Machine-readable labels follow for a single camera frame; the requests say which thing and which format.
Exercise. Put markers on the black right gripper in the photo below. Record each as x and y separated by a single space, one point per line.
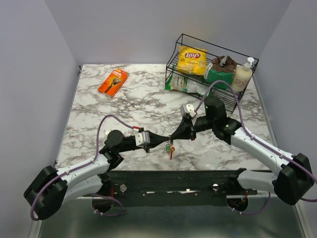
183 131

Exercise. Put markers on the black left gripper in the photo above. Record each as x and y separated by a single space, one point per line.
155 139

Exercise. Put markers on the steel key organizer red handle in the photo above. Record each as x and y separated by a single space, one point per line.
169 148

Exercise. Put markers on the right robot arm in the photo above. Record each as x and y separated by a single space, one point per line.
289 176

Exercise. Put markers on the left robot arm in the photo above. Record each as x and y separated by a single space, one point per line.
53 187

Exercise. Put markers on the green white snack bag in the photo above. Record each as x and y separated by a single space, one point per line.
186 85

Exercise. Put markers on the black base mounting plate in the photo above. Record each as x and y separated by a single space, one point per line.
171 188

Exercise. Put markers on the orange razor box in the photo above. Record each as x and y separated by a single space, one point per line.
113 82

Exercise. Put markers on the yellow Lays chips bag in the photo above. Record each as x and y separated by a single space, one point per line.
192 61

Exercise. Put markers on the green brown coffee bag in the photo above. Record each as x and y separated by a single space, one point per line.
220 68

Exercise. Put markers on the cream lotion pump bottle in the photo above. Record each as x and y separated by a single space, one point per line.
242 75

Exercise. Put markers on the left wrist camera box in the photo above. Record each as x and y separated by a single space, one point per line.
142 138

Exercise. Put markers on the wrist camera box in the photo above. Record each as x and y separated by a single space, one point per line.
188 109
142 138

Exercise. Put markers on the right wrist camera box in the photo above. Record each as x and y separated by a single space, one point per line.
188 109

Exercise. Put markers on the black wire shelf rack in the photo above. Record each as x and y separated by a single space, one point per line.
221 89

